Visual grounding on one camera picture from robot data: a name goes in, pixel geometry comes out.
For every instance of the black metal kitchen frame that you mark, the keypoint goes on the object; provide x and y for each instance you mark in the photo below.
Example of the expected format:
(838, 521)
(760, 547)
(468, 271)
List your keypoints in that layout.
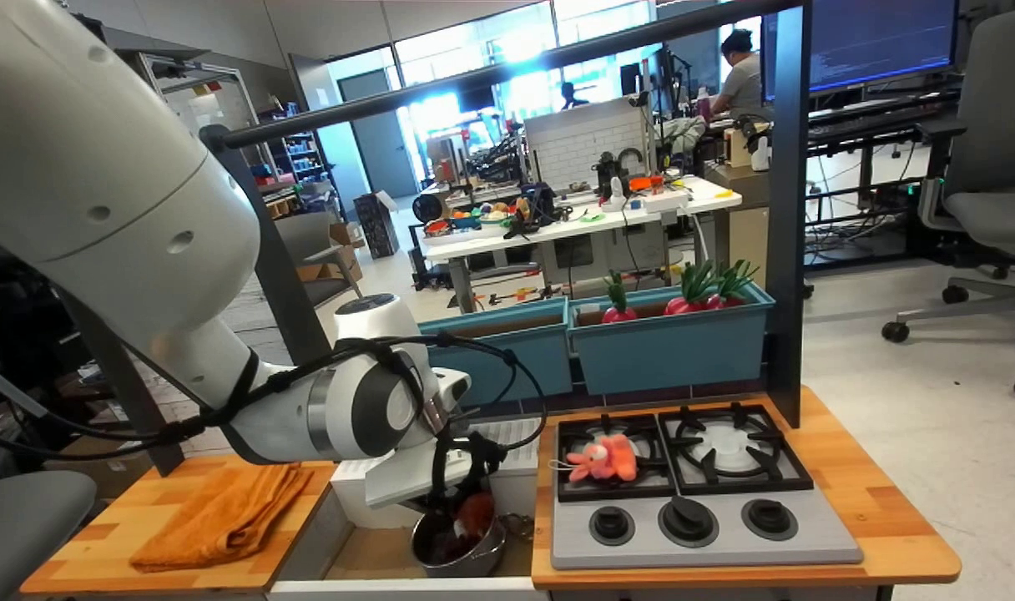
(786, 222)

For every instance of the black computer desk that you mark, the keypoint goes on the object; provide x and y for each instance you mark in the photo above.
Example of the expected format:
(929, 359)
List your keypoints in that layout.
(884, 123)

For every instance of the black trash bin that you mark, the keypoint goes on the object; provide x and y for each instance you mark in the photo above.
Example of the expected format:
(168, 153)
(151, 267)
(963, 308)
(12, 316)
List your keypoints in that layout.
(376, 222)

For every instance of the black slanted frame post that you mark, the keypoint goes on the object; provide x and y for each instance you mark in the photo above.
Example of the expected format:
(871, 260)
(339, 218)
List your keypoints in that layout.
(141, 412)

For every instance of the grey toy gas stove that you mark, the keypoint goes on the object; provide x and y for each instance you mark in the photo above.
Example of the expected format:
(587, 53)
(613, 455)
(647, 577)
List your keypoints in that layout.
(842, 537)

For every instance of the white work table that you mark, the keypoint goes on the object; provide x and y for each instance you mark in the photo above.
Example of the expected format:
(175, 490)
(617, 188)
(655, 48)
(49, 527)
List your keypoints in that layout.
(662, 204)

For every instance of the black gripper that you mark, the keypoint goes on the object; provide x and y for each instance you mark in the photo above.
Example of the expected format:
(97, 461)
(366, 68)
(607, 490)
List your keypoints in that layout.
(461, 461)

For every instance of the cardboard box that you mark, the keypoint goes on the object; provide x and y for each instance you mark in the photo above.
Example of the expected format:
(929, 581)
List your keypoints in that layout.
(749, 238)

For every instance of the grey office chair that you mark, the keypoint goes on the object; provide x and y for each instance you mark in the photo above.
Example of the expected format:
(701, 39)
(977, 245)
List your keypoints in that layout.
(995, 145)

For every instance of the black stove knob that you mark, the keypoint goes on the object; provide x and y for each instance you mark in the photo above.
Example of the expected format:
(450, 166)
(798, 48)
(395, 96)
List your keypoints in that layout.
(767, 518)
(613, 527)
(687, 521)

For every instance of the grey padded seat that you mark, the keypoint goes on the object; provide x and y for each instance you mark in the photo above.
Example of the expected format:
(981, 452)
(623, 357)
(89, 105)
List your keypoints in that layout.
(16, 537)

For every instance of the red toy vegetable green leaves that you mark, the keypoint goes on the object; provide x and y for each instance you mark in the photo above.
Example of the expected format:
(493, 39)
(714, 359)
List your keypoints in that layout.
(734, 287)
(687, 293)
(615, 301)

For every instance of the seated person in background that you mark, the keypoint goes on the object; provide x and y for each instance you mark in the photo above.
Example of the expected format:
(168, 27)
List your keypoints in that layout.
(742, 71)

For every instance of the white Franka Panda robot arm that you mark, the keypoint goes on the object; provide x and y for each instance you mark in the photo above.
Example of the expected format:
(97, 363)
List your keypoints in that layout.
(85, 169)

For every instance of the white kitchen sink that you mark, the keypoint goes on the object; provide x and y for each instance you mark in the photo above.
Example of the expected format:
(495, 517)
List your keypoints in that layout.
(514, 455)

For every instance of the pink plush bunny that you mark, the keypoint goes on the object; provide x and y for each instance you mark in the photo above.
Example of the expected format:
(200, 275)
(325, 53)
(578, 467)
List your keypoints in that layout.
(594, 458)

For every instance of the teal plastic bin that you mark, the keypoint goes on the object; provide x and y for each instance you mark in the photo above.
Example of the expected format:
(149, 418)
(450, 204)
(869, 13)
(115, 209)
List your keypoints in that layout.
(527, 357)
(686, 352)

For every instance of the stainless steel pot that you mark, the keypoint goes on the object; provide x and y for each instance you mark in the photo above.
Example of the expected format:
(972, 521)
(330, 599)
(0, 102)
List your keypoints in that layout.
(450, 551)

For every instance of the orange plush toy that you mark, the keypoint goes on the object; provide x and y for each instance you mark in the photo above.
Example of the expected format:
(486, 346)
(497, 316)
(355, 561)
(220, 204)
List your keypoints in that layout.
(478, 512)

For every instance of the computer monitor blue screen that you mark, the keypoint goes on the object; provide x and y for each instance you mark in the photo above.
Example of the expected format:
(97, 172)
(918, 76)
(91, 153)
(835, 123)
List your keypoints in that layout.
(879, 46)

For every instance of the orange terry towel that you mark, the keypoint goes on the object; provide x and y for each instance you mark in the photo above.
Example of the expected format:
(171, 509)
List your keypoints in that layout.
(224, 518)

